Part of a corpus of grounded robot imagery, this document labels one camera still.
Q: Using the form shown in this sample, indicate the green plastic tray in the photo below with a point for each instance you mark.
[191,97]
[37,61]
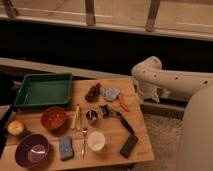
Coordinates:
[44,90]

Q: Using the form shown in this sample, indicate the light blue cloth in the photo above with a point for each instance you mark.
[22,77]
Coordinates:
[110,94]

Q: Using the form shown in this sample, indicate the small metal cup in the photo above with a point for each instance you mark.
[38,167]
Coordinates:
[91,116]

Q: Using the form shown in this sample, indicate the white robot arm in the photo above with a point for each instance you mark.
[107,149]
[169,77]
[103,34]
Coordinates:
[195,150]

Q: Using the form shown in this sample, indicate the wooden utensil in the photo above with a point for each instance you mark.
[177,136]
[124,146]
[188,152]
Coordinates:
[76,120]

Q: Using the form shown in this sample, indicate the dark grape bunch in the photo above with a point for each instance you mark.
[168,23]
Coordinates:
[93,93]

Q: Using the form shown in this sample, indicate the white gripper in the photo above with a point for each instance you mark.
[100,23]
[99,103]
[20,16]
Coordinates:
[146,90]

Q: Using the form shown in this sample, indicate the orange bowl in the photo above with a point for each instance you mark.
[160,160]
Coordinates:
[53,118]

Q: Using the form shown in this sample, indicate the blue sponge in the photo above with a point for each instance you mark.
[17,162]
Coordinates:
[66,148]

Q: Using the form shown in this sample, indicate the orange carrot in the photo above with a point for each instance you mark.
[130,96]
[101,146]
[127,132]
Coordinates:
[122,102]

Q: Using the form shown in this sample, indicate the purple bowl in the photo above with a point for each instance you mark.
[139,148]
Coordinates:
[32,151]

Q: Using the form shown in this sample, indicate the red yellow apple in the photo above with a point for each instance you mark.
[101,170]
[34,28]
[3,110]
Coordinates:
[16,127]

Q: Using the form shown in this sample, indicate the white plastic cup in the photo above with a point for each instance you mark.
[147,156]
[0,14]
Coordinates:
[96,141]

